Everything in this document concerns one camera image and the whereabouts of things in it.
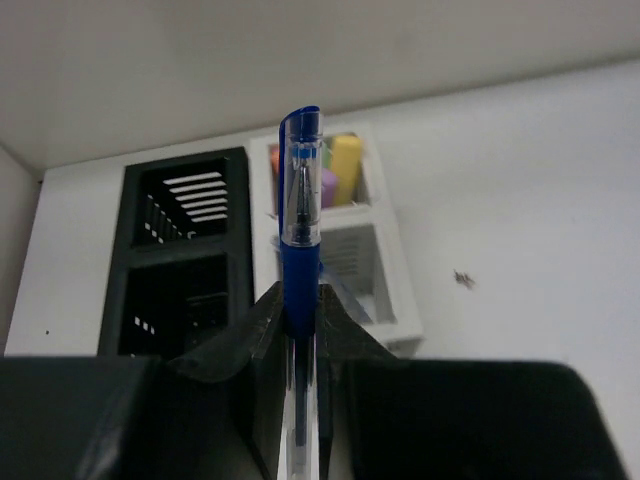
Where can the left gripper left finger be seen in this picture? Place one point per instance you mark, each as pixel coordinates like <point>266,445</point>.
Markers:
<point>212,413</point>

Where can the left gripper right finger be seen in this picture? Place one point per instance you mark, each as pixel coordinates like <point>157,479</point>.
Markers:
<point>382,417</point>

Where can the yellow highlighter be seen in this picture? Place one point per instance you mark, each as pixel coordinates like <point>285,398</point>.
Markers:
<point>346,166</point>

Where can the blue pen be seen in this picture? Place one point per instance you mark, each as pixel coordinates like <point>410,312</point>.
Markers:
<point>299,211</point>

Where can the pink highlighter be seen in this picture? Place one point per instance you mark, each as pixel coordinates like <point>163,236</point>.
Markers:
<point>329,186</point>

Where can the orange highlighter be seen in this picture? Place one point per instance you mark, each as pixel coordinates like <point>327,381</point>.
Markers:
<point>274,161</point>

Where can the white slotted container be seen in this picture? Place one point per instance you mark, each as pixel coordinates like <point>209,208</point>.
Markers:
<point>360,242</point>

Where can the black slotted container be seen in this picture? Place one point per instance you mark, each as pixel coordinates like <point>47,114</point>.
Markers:
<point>181,268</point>

